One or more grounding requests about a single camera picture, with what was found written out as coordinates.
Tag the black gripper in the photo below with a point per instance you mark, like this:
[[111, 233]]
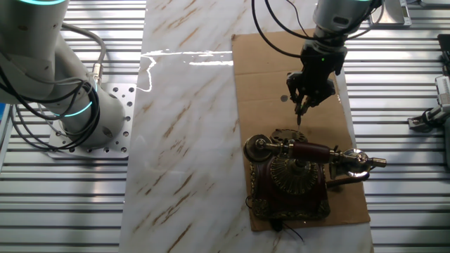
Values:
[[320, 70]]

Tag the black screwdriver green cap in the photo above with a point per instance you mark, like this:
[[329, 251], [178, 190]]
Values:
[[299, 119]]

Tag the brown cardboard sheet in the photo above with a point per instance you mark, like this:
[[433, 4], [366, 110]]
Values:
[[183, 140], [260, 116]]

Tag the silver ribbed camera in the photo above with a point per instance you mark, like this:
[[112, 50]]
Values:
[[443, 89]]

